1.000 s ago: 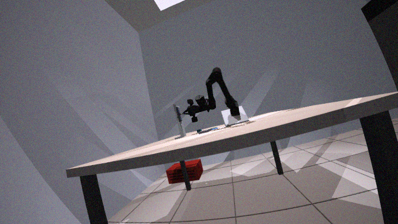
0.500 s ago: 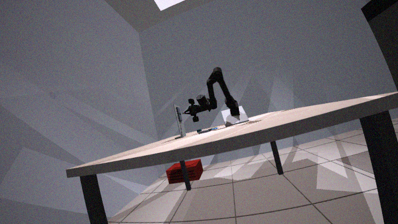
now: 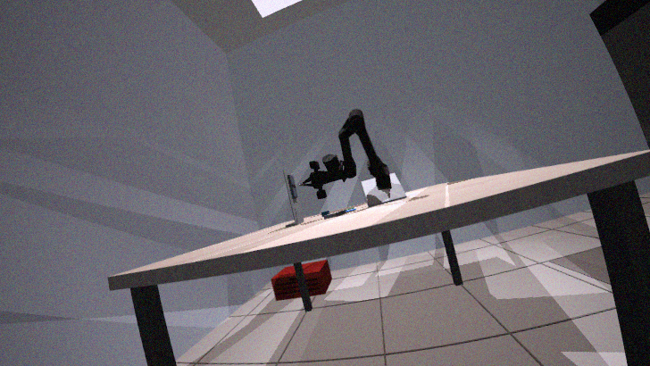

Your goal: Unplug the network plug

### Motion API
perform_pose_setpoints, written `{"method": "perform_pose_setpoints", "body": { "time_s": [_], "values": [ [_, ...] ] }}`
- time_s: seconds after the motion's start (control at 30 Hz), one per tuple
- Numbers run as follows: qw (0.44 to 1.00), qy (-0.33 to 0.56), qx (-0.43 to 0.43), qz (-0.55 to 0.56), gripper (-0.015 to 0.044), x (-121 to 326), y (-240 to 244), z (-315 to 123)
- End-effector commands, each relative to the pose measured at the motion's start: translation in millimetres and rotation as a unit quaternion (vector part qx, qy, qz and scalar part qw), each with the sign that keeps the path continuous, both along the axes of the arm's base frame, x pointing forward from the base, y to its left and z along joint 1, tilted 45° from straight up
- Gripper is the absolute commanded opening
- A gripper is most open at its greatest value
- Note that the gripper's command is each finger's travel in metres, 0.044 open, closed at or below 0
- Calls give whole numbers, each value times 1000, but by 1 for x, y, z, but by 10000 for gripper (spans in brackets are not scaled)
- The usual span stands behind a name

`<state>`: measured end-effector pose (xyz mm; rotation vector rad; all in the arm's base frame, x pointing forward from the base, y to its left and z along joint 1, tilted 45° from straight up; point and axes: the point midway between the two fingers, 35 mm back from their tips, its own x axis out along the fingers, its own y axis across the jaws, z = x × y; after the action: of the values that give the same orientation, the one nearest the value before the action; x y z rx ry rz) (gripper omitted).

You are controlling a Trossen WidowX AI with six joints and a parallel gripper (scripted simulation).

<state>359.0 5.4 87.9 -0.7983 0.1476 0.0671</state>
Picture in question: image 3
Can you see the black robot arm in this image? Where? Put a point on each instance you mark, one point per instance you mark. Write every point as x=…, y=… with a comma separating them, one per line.
x=354, y=124

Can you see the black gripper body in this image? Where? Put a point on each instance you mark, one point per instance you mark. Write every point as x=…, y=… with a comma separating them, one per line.
x=321, y=193

